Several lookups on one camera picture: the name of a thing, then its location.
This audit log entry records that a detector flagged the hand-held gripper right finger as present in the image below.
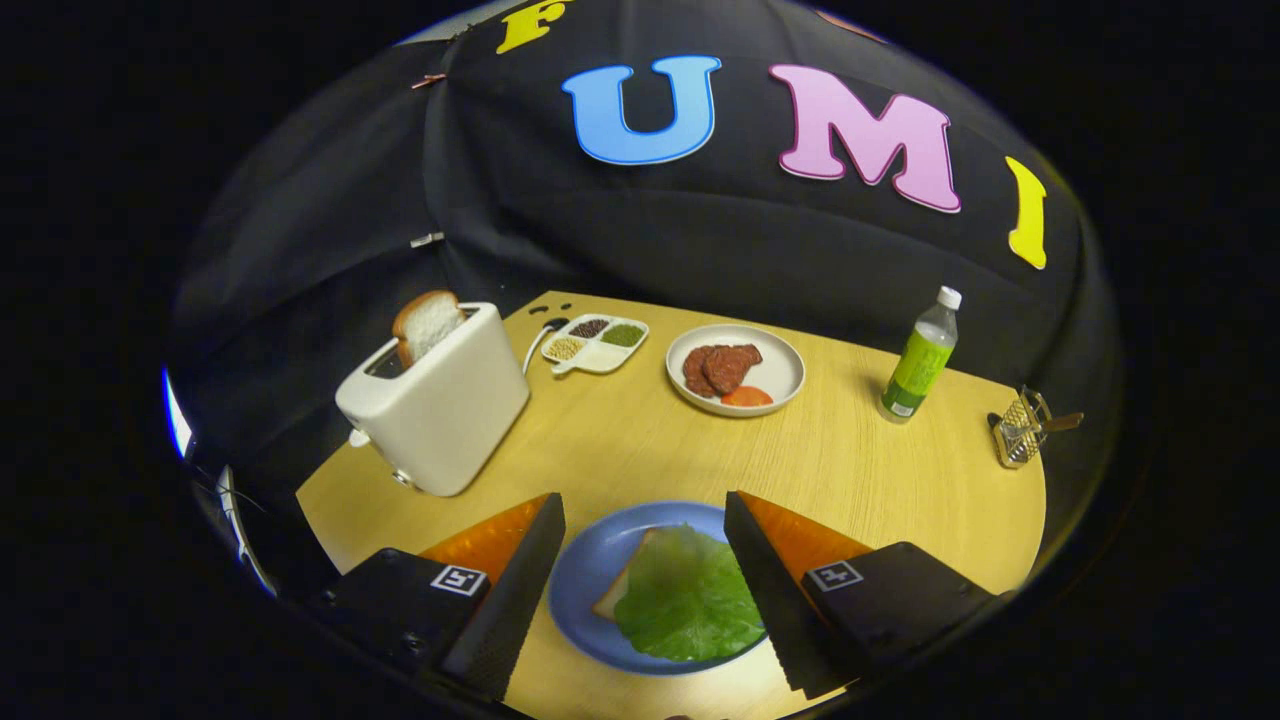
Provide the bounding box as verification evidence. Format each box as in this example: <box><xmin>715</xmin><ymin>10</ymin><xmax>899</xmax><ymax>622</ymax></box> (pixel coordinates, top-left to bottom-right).
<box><xmin>722</xmin><ymin>490</ymin><xmax>1003</xmax><ymax>701</ymax></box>

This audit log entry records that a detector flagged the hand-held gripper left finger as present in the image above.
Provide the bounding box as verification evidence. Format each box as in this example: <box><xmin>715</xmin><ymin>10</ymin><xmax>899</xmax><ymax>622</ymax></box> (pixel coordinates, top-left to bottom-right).
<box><xmin>320</xmin><ymin>492</ymin><xmax>568</xmax><ymax>704</ymax></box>

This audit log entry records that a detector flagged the green lettuce leaf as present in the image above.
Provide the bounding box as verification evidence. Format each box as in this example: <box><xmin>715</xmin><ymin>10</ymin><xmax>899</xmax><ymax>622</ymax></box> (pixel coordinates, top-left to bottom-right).
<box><xmin>613</xmin><ymin>523</ymin><xmax>769</xmax><ymax>663</ymax></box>

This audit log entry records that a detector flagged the white bread slice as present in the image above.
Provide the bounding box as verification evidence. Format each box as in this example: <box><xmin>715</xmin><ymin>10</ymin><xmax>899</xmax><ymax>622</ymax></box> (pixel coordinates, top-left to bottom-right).
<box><xmin>392</xmin><ymin>290</ymin><xmax>466</xmax><ymax>368</ymax></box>
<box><xmin>592</xmin><ymin>530</ymin><xmax>661</xmax><ymax>623</ymax></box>

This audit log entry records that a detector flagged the blue round plate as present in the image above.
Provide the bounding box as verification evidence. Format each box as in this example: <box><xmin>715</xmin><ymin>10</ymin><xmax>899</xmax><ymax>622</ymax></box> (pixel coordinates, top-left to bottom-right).
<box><xmin>547</xmin><ymin>501</ymin><xmax>771</xmax><ymax>676</ymax></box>

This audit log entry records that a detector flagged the white toaster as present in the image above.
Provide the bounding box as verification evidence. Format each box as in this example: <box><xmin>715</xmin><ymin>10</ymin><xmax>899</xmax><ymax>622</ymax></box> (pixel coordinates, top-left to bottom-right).
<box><xmin>335</xmin><ymin>302</ymin><xmax>531</xmax><ymax>498</ymax></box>

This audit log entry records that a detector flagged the white round plate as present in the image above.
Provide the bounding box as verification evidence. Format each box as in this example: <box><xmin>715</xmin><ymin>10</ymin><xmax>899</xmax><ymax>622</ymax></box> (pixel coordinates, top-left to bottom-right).
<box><xmin>665</xmin><ymin>323</ymin><xmax>807</xmax><ymax>418</ymax></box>

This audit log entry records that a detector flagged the green label water bottle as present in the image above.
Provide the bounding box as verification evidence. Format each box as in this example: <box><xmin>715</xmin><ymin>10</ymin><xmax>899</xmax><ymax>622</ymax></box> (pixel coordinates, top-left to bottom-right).
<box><xmin>878</xmin><ymin>285</ymin><xmax>963</xmax><ymax>425</ymax></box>

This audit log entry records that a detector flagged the white divided seasoning dish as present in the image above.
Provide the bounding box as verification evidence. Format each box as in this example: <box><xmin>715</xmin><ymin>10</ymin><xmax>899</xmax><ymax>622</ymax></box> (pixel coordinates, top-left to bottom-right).
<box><xmin>541</xmin><ymin>313</ymin><xmax>650</xmax><ymax>376</ymax></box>

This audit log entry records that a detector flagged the black backdrop cloth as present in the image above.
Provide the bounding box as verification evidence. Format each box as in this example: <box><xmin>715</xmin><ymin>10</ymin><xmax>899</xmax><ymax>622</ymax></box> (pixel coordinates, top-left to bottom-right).
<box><xmin>170</xmin><ymin>0</ymin><xmax>1121</xmax><ymax>601</ymax></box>

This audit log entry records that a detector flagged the white toaster cable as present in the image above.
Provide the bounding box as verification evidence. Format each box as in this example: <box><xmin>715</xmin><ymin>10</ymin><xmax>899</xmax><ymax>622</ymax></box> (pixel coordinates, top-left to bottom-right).
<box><xmin>521</xmin><ymin>317</ymin><xmax>571</xmax><ymax>376</ymax></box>

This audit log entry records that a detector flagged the metal wire utensil holder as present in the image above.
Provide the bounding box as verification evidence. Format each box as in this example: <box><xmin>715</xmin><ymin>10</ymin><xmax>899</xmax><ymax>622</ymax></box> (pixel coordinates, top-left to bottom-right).
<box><xmin>987</xmin><ymin>388</ymin><xmax>1053</xmax><ymax>470</ymax></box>

